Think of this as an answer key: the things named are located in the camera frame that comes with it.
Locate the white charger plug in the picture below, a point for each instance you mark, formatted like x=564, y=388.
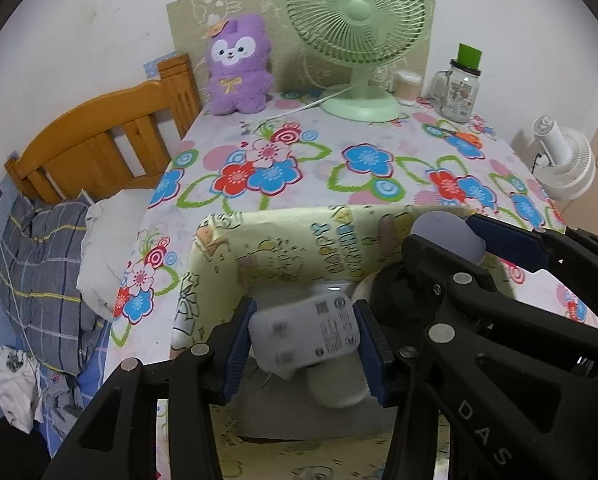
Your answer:
x=324, y=330

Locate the yellow printed storage box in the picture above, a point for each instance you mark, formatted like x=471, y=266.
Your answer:
x=279, y=250

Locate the white round device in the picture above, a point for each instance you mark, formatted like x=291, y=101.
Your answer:
x=336, y=390

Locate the green desk fan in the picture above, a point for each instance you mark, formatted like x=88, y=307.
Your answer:
x=359, y=10

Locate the cotton swab container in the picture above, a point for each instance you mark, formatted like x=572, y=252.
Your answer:
x=408, y=90

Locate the white floor fan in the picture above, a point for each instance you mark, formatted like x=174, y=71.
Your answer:
x=571, y=165

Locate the blue bed sheet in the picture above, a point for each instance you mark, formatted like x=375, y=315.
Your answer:
x=91, y=385

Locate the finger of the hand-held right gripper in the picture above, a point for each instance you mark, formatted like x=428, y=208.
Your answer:
x=454, y=285
x=509, y=242

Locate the white printed garment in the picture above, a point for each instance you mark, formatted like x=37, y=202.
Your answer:
x=16, y=385

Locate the purple plush toy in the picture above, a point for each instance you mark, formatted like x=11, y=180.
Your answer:
x=239, y=85

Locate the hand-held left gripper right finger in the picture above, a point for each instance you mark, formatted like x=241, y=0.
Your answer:
x=374, y=355

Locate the light blue paper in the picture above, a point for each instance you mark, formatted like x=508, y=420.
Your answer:
x=154, y=65

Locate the white pillow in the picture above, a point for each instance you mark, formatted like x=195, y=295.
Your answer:
x=109, y=240

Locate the glass jar mug green lid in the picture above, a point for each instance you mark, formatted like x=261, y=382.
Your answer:
x=459, y=95

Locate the grey plaid blanket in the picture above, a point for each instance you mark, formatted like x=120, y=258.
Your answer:
x=39, y=270

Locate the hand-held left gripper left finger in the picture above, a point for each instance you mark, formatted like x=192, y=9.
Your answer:
x=236, y=350

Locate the green patterned backdrop board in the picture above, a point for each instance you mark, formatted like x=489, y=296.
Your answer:
x=189, y=25

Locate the wooden bed headboard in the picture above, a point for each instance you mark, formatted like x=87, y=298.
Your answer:
x=79, y=145

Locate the lavender oval case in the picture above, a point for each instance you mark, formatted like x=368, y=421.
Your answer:
x=444, y=235

